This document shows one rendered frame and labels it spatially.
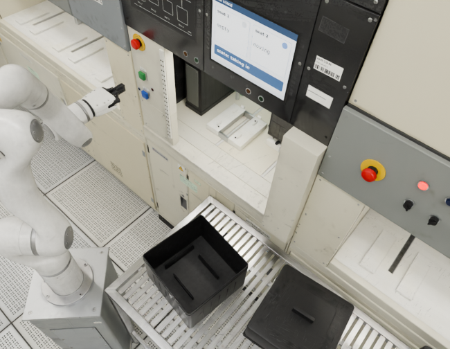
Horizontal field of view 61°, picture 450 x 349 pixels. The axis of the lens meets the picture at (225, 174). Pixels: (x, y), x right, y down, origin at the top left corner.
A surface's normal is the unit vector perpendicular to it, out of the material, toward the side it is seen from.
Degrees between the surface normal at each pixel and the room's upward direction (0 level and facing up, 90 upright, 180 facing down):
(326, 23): 90
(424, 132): 90
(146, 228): 0
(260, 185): 0
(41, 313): 0
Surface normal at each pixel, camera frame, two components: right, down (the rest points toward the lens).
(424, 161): -0.65, 0.58
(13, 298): 0.05, -0.61
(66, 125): 0.49, 0.37
